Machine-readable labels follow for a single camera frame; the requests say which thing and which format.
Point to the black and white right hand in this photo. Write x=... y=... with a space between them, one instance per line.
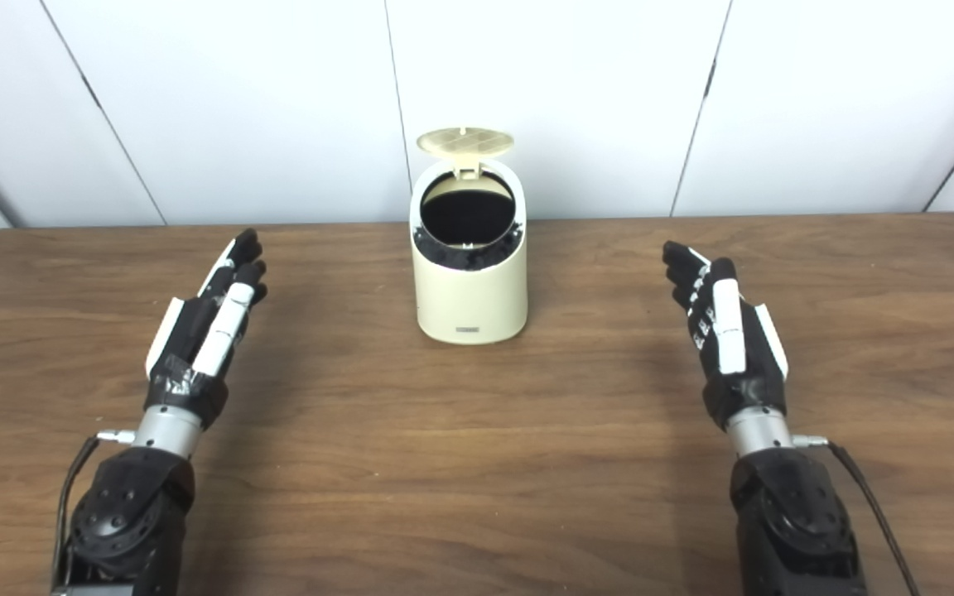
x=729 y=331

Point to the black and white left hand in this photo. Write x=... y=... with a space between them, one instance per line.
x=187 y=339

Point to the cream round bin lid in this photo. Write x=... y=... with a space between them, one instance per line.
x=466 y=142

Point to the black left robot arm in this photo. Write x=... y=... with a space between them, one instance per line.
x=121 y=513

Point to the cream-colored bin body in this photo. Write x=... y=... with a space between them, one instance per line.
x=469 y=302

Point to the black bin liner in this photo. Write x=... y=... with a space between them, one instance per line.
x=467 y=217

